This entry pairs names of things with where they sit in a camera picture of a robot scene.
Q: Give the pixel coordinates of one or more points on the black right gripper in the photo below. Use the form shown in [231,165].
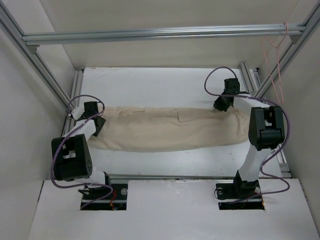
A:
[218,105]

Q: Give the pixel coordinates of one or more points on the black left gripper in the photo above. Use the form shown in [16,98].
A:
[102,123]

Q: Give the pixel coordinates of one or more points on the aluminium frame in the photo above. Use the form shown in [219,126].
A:
[182,86]

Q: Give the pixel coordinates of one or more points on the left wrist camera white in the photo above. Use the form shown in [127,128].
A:
[76,113]

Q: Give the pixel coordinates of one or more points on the beige trousers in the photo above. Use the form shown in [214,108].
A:
[169,129]

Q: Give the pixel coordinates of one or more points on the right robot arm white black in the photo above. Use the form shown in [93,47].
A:
[265,132]

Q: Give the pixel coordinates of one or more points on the white foam front board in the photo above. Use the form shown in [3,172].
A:
[172,210]

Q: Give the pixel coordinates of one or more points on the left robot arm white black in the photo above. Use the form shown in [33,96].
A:
[72,165]

